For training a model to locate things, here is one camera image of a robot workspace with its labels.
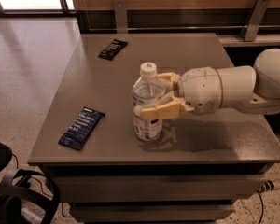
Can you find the black rxbar chocolate wrapper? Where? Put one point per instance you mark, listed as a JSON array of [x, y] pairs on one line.
[[109, 52]]

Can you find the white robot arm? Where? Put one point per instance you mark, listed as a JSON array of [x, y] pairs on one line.
[[248, 89]]

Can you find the left metal wall bracket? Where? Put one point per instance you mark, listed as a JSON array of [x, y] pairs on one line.
[[121, 17]]

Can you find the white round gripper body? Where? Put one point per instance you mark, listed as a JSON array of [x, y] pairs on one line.
[[200, 89]]

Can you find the clear plastic water bottle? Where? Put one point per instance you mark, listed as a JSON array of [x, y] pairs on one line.
[[147, 90]]

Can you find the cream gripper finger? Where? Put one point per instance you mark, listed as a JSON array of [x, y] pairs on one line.
[[167, 107], [169, 80]]

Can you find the metal wall bracket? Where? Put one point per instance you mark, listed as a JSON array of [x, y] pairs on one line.
[[121, 17], [250, 31]]

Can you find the white power strip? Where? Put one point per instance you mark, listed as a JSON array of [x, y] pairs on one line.
[[270, 185]]

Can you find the right metal wall bracket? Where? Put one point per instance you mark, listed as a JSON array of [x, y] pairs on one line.
[[250, 31]]

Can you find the blue rxbar wrapper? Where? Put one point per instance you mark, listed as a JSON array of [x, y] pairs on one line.
[[80, 130]]

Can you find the grey drawer cabinet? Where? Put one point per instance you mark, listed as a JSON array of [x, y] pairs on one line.
[[194, 172]]

